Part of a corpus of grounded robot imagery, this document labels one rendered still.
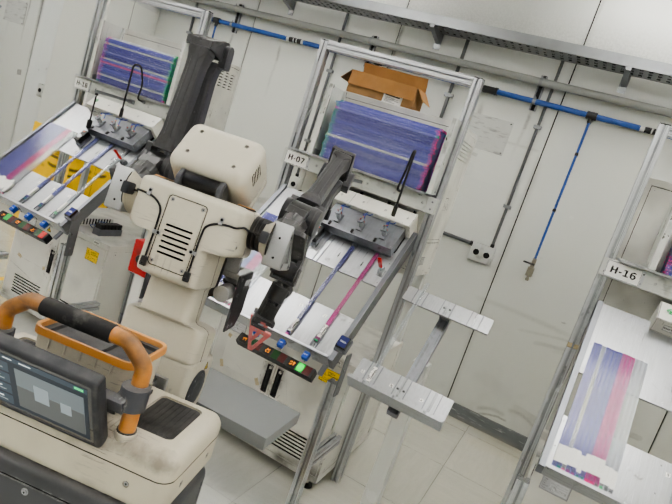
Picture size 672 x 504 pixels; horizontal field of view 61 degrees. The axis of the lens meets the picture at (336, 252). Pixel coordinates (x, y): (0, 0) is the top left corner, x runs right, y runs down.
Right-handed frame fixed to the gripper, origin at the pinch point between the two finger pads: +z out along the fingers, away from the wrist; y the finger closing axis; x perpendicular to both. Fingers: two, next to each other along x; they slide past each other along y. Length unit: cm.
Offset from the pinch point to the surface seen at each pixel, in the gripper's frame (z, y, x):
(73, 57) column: -54, -326, -194
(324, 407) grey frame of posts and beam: 19, -30, 39
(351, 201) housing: -53, -80, 20
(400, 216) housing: -57, -68, 39
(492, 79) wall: -170, -200, 83
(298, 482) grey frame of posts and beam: 50, -32, 45
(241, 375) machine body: 40, -84, 14
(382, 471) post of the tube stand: 30, -25, 69
